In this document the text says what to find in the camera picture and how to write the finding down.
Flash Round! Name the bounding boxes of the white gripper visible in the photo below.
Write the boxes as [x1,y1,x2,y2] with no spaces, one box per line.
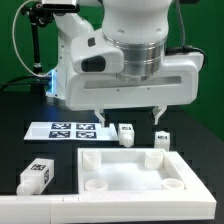
[65,29,204,128]

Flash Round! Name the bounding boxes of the white square tabletop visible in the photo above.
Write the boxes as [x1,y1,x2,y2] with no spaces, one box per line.
[78,148,185,193]

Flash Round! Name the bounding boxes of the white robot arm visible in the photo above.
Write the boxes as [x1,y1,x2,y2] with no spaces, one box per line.
[43,0,204,123]

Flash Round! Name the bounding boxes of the white marker base sheet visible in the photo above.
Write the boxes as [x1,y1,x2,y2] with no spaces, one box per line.
[24,122,118,141]

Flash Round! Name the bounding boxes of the white L-shaped fence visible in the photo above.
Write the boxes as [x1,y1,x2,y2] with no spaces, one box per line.
[0,152,216,224]

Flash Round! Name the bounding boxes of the white cable loop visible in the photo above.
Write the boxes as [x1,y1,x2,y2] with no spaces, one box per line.
[11,0,54,78]

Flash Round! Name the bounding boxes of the black cables on table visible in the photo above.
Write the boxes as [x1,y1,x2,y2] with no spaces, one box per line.
[0,75,54,92]

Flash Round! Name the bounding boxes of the black camera on stand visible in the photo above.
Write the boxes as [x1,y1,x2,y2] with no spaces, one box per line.
[40,0,80,13]

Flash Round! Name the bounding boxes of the black camera stand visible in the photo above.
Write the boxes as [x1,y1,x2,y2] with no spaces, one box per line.
[20,3,53,75]

